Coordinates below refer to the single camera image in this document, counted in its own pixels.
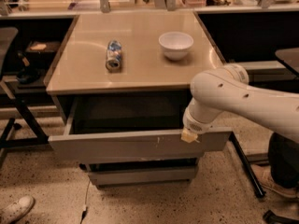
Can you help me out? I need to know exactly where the white floor cable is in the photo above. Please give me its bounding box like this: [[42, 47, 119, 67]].
[[79, 180, 92, 224]]

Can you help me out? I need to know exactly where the black cable coil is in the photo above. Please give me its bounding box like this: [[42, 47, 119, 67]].
[[15, 51, 41, 86]]

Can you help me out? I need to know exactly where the black metal bar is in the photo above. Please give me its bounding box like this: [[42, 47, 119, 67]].
[[229, 133, 265, 198]]

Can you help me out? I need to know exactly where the dark round side table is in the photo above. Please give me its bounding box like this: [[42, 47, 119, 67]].
[[275, 48, 299, 77]]

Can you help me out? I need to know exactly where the white bowl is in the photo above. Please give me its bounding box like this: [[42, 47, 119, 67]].
[[158, 32, 193, 61]]

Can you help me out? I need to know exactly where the white shoe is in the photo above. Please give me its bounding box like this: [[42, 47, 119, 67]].
[[0, 195, 35, 224]]

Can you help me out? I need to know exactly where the grey bottom drawer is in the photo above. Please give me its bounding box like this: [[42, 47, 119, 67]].
[[88, 166, 198, 186]]

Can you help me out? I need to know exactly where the tan shoe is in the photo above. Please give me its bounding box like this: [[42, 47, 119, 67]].
[[251, 164, 298, 199]]

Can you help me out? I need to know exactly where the grey top drawer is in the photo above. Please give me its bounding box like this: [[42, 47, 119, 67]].
[[50, 96, 231, 164]]

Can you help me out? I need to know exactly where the crushed blue soda can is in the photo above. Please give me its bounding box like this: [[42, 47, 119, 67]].
[[106, 40, 122, 72]]

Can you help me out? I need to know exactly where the black trouser leg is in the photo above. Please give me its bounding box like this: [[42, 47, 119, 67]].
[[268, 133, 299, 189]]

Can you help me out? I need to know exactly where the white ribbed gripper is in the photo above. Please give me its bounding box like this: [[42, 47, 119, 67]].
[[181, 108, 211, 143]]

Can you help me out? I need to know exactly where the grey drawer cabinet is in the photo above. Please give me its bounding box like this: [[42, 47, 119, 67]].
[[47, 11, 223, 174]]

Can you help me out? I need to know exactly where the grey drawer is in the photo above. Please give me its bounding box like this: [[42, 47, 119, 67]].
[[50, 96, 231, 164], [88, 166, 198, 186]]

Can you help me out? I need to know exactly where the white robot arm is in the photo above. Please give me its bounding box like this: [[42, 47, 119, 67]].
[[183, 64, 299, 143]]

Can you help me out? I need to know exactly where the black box with note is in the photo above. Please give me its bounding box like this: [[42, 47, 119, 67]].
[[25, 41, 61, 69]]

